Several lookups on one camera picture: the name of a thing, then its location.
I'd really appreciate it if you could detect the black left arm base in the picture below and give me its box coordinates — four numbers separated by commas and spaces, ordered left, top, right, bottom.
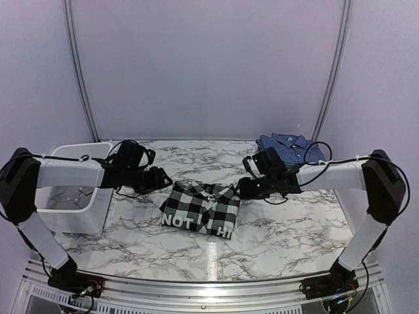
47, 259, 104, 298

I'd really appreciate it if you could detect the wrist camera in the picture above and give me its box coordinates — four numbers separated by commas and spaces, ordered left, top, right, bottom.
242, 156, 258, 179
143, 148, 156, 165

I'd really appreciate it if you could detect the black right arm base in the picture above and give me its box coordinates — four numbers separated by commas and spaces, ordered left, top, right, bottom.
299, 259, 359, 300

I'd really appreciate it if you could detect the folded blue checkered shirt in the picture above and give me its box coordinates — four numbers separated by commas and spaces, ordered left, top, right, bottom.
255, 133, 326, 169

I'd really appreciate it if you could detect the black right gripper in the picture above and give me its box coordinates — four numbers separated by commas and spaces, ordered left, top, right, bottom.
234, 174, 277, 200

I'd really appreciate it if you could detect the right aluminium wall post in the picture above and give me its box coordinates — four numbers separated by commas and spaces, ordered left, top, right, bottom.
312, 0, 353, 141

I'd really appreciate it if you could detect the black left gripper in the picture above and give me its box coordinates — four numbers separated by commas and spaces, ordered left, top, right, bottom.
124, 166, 172, 195

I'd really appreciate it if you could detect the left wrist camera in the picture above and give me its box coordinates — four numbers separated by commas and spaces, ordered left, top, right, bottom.
143, 148, 156, 165

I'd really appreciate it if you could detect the aluminium front frame rail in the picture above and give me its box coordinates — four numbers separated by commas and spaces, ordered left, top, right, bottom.
11, 260, 393, 313

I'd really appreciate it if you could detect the black white checkered shirt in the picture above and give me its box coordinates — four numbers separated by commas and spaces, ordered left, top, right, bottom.
160, 181, 240, 239

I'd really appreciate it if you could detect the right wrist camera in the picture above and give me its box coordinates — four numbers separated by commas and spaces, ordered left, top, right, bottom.
242, 156, 258, 179

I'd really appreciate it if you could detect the grey cloth in bin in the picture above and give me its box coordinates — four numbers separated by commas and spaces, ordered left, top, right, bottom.
45, 186, 94, 210

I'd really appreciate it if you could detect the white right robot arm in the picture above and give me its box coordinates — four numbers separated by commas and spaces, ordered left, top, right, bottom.
236, 147, 411, 293

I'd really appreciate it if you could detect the white plastic bin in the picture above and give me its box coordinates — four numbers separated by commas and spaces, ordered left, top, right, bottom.
35, 142, 113, 234

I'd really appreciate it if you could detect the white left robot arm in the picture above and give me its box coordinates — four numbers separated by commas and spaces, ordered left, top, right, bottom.
1, 139, 173, 291

